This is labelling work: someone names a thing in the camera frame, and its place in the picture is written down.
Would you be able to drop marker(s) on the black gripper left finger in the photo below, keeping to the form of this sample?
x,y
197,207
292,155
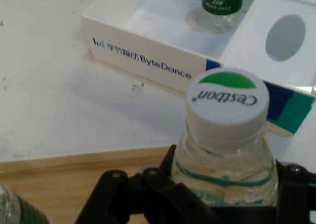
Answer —
x,y
148,199

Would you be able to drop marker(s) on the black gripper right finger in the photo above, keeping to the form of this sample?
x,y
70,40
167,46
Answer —
x,y
296,197

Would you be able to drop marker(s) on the clear water bottle green label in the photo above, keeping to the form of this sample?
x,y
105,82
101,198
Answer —
x,y
227,103
217,2
14,209

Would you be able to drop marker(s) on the bamboo wooden tray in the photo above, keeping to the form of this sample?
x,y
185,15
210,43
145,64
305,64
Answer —
x,y
61,179

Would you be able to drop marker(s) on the white blue cardboard box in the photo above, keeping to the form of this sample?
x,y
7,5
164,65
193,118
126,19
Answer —
x,y
148,61

